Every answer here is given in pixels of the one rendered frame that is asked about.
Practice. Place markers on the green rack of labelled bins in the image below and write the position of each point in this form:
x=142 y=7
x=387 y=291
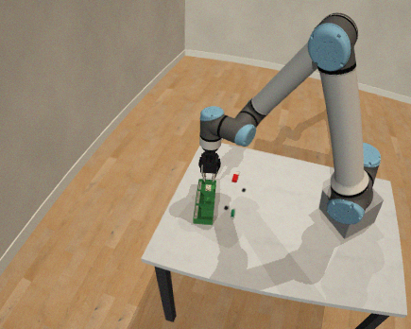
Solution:
x=204 y=208

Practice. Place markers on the red and white eraser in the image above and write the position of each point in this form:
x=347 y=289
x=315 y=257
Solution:
x=235 y=176

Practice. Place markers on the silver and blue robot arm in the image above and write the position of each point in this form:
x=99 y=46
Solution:
x=331 y=48

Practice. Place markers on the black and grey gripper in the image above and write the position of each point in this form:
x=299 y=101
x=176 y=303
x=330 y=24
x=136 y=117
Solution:
x=209 y=163

